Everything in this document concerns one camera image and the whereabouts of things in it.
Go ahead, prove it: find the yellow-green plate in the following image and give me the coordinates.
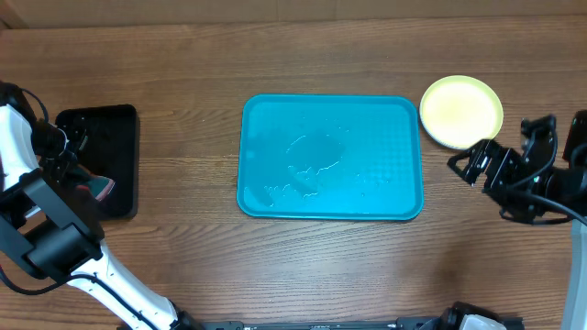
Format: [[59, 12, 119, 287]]
[[419, 75, 504, 149]]

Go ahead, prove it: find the pink and green sponge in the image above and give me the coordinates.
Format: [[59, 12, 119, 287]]
[[72, 166, 116, 202]]

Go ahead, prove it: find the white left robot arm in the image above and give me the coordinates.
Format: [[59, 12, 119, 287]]
[[1, 82, 199, 330]]

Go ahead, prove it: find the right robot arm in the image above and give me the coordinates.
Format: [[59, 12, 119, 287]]
[[448, 110, 586, 329]]

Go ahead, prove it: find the teal plastic tray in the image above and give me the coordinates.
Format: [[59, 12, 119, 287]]
[[237, 93, 425, 222]]

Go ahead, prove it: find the black rectangular bin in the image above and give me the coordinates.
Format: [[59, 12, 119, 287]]
[[55, 104, 140, 219]]

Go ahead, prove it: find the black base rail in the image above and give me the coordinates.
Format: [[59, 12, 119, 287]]
[[197, 316, 440, 330]]

